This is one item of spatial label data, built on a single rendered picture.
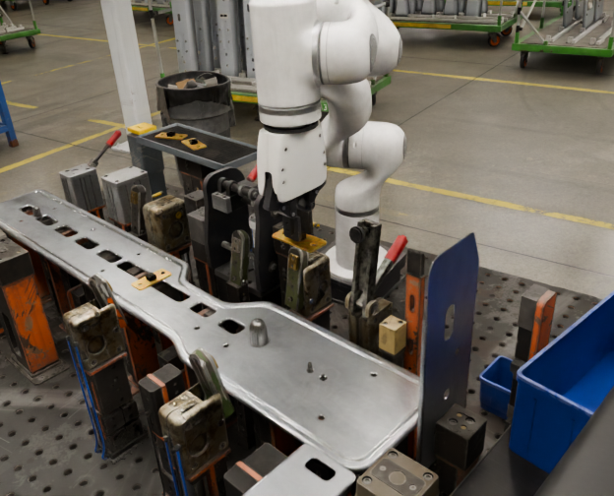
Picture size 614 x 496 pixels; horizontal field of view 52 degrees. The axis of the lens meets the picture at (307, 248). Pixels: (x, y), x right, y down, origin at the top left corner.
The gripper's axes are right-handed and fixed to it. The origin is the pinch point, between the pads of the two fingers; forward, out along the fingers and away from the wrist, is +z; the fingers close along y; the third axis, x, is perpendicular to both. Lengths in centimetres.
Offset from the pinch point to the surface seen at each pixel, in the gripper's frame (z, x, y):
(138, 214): 23, -69, -13
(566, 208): 128, -67, -293
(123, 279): 28, -51, 4
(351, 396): 27.8, 9.8, 0.3
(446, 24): 101, -380, -656
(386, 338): 23.6, 8.3, -10.9
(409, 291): 15.7, 10.0, -15.0
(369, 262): 12.6, 2.1, -14.4
